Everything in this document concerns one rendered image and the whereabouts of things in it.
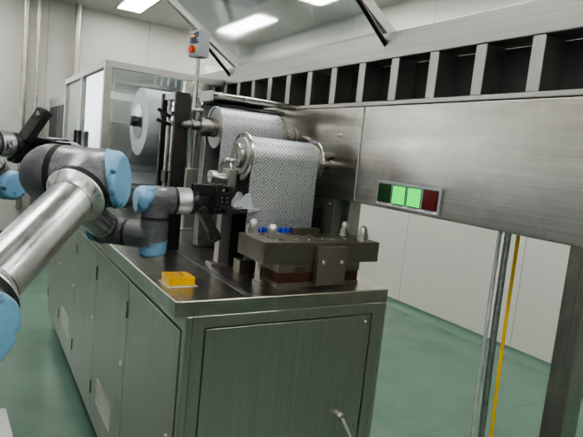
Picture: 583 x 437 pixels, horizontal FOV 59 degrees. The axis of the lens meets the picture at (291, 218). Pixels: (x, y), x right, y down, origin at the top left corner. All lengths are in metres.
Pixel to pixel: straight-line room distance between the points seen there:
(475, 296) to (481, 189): 3.06
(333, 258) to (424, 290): 3.23
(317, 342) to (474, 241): 2.96
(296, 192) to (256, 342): 0.51
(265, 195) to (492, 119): 0.68
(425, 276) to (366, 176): 3.11
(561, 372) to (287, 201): 0.87
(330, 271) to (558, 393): 0.63
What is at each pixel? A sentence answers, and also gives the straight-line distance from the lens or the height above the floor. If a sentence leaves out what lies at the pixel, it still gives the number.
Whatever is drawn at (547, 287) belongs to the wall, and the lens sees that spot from 3.98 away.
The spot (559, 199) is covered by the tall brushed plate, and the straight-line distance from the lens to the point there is 1.20.
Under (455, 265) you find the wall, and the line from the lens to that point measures 4.44.
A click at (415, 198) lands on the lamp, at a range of 1.45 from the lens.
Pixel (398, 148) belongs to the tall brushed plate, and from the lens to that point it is 1.52.
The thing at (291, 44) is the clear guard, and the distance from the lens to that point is 2.09.
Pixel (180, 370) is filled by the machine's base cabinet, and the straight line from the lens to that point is 1.33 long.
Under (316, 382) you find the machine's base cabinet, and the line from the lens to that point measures 1.54.
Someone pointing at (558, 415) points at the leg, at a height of 0.72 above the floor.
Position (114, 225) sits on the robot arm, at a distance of 1.45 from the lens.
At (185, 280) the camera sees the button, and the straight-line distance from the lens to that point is 1.38.
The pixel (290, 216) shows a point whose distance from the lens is 1.64.
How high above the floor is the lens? 1.26
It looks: 7 degrees down
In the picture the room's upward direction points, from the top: 6 degrees clockwise
